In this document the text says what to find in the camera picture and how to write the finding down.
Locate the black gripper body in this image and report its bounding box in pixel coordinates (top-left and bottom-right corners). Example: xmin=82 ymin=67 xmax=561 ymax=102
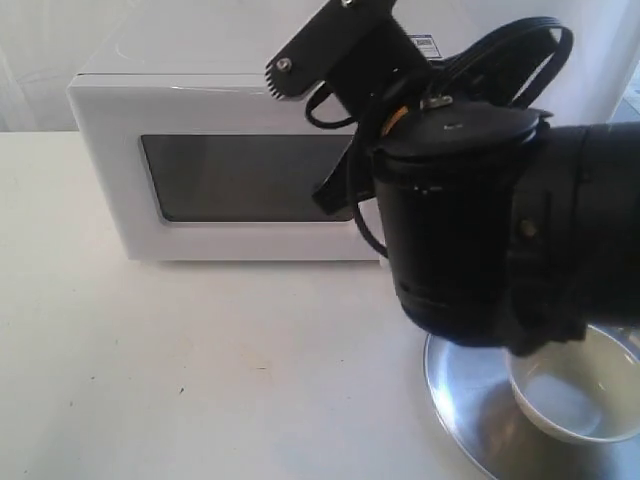
xmin=309 ymin=17 xmax=434 ymax=215

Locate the white microwave door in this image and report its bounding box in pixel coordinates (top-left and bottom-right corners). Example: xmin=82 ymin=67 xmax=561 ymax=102
xmin=67 ymin=73 xmax=396 ymax=266

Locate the white ceramic bowl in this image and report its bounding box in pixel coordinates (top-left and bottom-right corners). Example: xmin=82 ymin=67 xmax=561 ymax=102
xmin=505 ymin=326 xmax=639 ymax=445

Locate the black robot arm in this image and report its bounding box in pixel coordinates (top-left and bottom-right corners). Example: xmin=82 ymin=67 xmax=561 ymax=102
xmin=296 ymin=11 xmax=639 ymax=356

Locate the white microwave oven body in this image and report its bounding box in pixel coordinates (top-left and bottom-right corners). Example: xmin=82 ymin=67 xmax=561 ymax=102
xmin=67 ymin=17 xmax=451 ymax=266

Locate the blue white label sticker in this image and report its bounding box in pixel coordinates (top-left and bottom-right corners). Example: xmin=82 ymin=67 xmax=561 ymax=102
xmin=409 ymin=34 xmax=443 ymax=60

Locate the round stainless steel tray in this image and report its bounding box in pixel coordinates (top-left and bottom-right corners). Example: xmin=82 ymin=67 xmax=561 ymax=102
xmin=423 ymin=326 xmax=639 ymax=479

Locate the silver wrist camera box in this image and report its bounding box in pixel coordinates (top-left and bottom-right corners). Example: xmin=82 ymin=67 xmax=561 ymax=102
xmin=265 ymin=0 xmax=395 ymax=100

